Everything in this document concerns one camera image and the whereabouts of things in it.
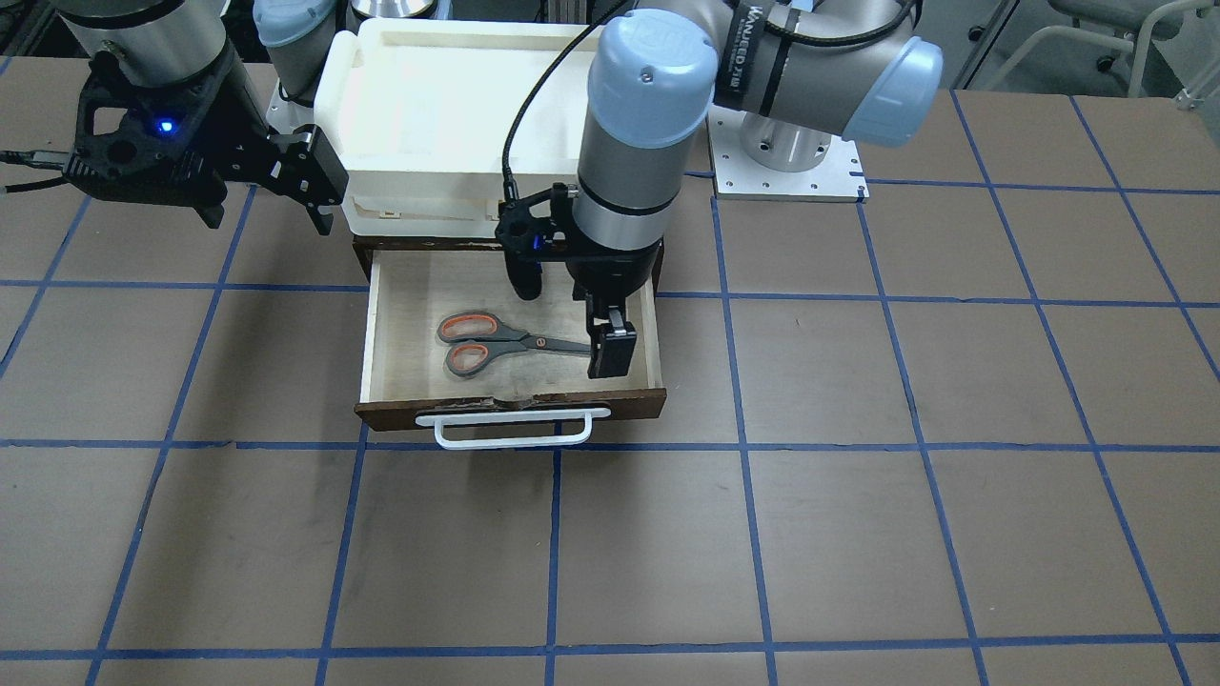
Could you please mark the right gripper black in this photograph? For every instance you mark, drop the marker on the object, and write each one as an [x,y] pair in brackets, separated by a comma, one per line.
[232,124]

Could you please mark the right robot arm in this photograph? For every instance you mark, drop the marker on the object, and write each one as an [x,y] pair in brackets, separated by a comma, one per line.
[157,42]

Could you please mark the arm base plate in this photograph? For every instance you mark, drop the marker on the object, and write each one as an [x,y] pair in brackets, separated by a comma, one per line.
[759,159]

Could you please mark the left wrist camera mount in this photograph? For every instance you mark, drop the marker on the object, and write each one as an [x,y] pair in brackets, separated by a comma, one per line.
[535,229]

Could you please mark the grey orange scissors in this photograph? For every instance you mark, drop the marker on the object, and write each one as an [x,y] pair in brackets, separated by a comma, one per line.
[477,338]

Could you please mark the white plastic tray box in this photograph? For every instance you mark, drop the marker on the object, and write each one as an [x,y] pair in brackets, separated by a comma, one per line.
[419,110]

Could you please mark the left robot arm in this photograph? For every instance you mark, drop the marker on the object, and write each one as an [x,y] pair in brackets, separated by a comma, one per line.
[855,69]

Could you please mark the dark wooden drawer box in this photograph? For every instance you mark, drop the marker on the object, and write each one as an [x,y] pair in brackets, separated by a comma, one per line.
[416,282]

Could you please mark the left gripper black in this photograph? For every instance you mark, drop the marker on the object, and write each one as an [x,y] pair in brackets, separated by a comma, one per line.
[615,271]

